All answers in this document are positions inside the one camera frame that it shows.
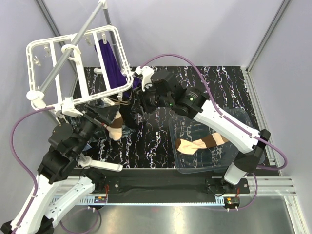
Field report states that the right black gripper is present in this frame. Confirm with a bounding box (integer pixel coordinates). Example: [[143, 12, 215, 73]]
[[131, 81, 173, 117]]

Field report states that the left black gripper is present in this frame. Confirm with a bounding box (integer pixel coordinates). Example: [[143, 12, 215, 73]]
[[74, 103, 121, 156]]

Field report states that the black striped sock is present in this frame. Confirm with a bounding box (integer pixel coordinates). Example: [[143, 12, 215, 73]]
[[126, 89, 144, 114], [109, 96, 138, 129]]

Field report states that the brown striped sock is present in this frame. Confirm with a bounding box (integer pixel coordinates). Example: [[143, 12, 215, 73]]
[[175, 132, 229, 155]]

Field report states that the white plastic clip hanger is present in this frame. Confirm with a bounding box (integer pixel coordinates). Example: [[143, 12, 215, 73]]
[[26, 25, 134, 112]]

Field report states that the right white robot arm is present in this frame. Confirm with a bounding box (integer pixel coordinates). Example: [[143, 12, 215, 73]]
[[135, 66, 271, 193]]

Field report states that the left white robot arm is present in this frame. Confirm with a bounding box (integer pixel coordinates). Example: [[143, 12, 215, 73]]
[[0, 105, 122, 234]]

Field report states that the cream sock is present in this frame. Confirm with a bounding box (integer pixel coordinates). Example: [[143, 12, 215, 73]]
[[107, 112, 123, 141]]

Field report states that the dark leaf patterned cloth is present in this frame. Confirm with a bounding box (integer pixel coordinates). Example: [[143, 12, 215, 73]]
[[78, 100, 134, 143]]

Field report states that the purple sock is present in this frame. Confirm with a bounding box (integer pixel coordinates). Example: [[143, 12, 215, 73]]
[[98, 39, 127, 89]]

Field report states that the black marbled mat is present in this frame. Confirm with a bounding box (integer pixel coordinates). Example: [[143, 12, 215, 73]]
[[84, 66, 258, 169]]

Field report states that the clear plastic bin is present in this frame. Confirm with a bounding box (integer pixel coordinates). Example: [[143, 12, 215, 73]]
[[168, 108, 265, 175]]

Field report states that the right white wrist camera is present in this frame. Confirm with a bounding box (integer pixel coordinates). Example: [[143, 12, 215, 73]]
[[135, 66, 154, 92]]

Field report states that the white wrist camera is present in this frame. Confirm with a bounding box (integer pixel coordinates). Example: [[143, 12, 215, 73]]
[[61, 97, 83, 117], [135, 66, 154, 92]]

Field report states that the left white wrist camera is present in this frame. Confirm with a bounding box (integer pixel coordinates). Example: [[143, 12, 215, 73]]
[[61, 97, 83, 117]]

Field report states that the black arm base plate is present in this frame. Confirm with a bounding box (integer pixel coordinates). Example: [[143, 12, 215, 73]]
[[104, 169, 250, 204]]

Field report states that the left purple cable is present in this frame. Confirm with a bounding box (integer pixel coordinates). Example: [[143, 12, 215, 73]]
[[7, 106, 61, 234]]

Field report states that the purple cable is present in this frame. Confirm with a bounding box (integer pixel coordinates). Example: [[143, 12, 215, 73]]
[[7, 106, 61, 234], [140, 54, 288, 203]]

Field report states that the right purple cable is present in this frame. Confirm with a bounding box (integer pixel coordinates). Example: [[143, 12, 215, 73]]
[[140, 54, 288, 203]]

